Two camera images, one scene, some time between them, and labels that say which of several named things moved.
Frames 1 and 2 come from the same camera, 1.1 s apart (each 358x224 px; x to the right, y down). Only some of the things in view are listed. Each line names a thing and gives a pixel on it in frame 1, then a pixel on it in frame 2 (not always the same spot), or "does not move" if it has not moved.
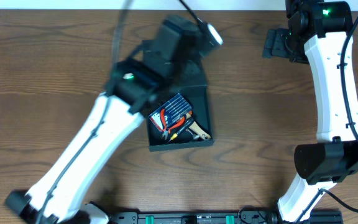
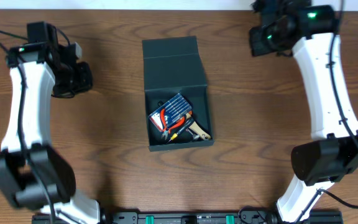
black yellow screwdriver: x=174 y=136 does not move
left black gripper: x=194 y=76 to x=81 y=78
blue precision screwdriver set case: x=171 y=112 does not move
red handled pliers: x=166 y=131 does not move
